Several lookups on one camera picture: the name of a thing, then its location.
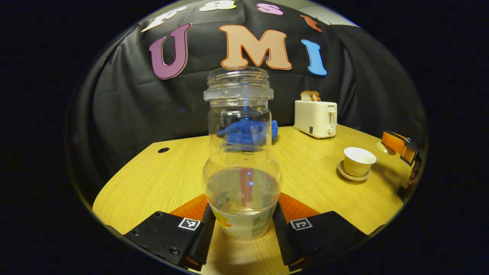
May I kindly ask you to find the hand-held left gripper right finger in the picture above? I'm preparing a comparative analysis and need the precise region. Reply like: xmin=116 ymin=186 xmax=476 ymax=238
xmin=272 ymin=192 xmax=369 ymax=272

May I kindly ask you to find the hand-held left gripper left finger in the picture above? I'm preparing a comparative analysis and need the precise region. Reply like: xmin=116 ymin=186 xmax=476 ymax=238
xmin=124 ymin=194 xmax=216 ymax=272

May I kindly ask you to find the cream ceramic teacup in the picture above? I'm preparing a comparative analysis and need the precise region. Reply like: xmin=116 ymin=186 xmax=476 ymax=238
xmin=343 ymin=147 xmax=377 ymax=177

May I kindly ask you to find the clear glass water bottle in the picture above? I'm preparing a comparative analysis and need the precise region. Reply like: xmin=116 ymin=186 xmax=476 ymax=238
xmin=202 ymin=66 xmax=282 ymax=242

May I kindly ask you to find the cream ceramic saucer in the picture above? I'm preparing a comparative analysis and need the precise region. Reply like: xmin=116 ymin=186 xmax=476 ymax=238
xmin=338 ymin=160 xmax=372 ymax=181

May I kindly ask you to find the white toaster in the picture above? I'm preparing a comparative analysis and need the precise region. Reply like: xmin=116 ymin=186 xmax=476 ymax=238
xmin=294 ymin=100 xmax=338 ymax=139

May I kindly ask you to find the blue towel cloth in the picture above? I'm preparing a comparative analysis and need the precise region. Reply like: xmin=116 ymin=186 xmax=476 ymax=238
xmin=216 ymin=119 xmax=279 ymax=152

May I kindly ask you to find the black backdrop cloth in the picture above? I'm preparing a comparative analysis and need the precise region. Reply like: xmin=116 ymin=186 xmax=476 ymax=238
xmin=67 ymin=0 xmax=428 ymax=199

